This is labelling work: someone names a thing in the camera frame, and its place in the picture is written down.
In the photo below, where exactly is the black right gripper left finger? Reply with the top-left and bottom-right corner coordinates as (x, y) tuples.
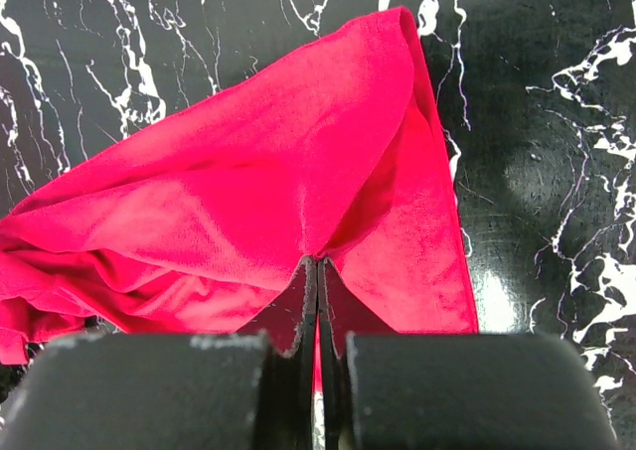
(1, 257), (317, 449)

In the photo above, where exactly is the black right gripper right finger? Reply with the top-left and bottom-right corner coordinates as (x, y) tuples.
(317, 259), (619, 449)

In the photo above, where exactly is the red t shirt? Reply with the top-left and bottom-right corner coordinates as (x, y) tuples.
(1, 7), (479, 365)

